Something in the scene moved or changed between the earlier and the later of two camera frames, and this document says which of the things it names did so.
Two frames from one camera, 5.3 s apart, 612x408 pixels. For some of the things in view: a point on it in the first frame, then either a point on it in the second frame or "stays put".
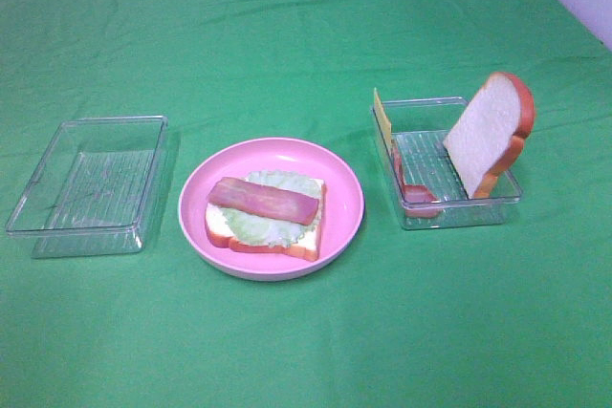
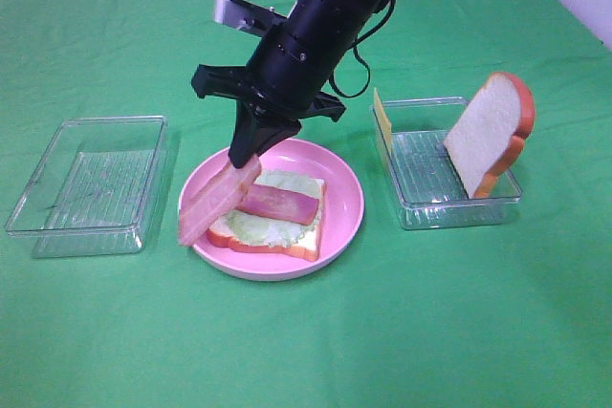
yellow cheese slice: [382, 118] stays put
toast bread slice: [488, 137] stays put
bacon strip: [262, 200] stays put
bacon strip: [418, 200] → [217, 201]
